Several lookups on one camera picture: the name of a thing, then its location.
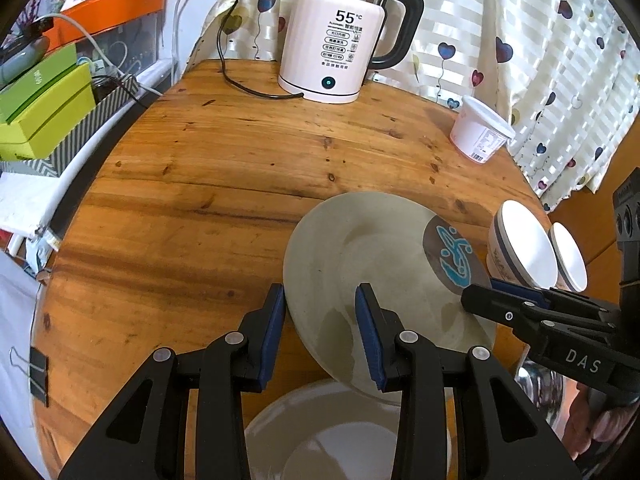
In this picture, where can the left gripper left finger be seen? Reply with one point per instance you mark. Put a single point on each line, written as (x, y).
(141, 434)

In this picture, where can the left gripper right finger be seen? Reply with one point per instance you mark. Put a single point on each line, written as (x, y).
(501, 435)

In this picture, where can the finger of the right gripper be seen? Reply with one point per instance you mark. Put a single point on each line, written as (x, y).
(555, 299)
(525, 314)

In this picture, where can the beige plate blue motif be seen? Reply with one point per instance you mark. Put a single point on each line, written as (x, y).
(324, 430)

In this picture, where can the person's right hand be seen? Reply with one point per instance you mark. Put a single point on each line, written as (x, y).
(584, 425)

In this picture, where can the small white bowl blue rim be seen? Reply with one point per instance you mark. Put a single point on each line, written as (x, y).
(572, 272)

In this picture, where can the large white bowl blue rim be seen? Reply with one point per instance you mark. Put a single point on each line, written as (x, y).
(519, 249)

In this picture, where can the stainless steel bowl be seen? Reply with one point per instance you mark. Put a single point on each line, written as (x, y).
(549, 391)

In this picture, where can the black binder clip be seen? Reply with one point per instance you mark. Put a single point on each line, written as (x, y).
(36, 369)

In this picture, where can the white plastic tub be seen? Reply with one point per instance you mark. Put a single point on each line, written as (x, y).
(479, 131)

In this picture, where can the heart pattern curtain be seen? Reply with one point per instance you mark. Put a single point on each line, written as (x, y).
(564, 74)

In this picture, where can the white shelf board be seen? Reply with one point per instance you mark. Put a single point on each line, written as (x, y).
(28, 202)

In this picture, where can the zigzag pattern tray box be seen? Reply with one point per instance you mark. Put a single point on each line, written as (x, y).
(53, 165)

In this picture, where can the lower lime green box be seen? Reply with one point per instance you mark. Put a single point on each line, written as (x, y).
(46, 122)

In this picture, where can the white electric kettle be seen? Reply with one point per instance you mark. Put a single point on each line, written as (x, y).
(329, 46)

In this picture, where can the top green box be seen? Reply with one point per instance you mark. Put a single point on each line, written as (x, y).
(25, 88)

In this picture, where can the grey black device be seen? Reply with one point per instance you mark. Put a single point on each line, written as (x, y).
(25, 51)

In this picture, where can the orange lid clear storage box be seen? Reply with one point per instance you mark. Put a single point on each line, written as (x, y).
(126, 31)

